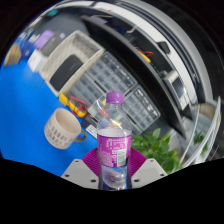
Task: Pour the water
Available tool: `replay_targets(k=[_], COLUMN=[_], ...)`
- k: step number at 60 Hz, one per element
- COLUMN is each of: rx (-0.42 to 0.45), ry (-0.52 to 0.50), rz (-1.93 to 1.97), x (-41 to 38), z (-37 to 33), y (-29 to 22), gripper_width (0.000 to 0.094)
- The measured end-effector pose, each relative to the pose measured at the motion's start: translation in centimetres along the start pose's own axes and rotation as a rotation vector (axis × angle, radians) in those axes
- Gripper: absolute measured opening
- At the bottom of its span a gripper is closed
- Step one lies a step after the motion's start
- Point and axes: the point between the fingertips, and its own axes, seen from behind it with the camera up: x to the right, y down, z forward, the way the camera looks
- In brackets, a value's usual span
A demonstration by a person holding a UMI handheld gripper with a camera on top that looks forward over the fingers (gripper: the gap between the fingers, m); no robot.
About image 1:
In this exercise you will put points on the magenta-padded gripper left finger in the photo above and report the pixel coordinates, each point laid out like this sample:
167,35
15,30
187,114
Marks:
78,170

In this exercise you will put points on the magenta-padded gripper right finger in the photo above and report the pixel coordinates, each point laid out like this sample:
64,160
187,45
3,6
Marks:
148,170

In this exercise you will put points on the clear bottle with purple cap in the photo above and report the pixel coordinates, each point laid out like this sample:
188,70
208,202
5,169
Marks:
114,146

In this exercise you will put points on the green potted plant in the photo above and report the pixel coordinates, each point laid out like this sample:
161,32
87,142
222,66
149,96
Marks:
156,150

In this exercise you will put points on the beige patterned mug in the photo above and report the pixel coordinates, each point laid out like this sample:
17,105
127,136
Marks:
60,131

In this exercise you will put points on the black flat device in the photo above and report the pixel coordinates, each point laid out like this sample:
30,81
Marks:
89,128

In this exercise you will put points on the grey small-parts drawer cabinet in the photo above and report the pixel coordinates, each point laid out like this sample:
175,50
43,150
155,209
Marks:
106,75
143,108

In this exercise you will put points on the yellow multimeter with red leads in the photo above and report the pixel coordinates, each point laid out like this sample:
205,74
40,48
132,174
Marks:
74,105

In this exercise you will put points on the white shelf unit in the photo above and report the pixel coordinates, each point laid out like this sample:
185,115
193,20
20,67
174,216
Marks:
203,133

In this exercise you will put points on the black workbench shelf unit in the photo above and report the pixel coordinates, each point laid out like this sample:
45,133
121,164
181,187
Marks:
146,73

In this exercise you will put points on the white box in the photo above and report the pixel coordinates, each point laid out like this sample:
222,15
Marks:
36,60

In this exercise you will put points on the white woven basket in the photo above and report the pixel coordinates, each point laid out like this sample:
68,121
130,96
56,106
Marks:
83,46

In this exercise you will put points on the black box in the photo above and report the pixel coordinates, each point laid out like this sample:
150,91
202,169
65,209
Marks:
53,43

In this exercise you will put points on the brown cardboard box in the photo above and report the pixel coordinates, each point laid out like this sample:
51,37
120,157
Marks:
12,55

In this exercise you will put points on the purple bag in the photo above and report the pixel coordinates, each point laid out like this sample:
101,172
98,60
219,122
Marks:
43,39

